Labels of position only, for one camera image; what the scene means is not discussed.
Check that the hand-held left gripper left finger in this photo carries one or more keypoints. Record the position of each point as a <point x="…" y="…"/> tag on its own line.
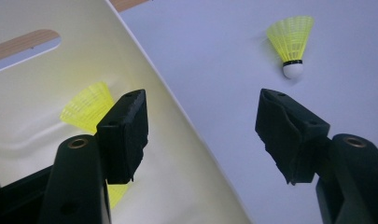
<point x="123" y="137"/>

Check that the white plastic bin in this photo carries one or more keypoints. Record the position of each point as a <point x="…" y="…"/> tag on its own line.
<point x="37" y="93"/>

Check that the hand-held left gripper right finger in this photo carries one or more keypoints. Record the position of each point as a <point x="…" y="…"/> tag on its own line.
<point x="289" y="137"/>

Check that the yellow shuttlecock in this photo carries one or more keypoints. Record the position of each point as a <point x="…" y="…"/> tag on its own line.
<point x="115" y="194"/>
<point x="87" y="107"/>
<point x="290" y="40"/>

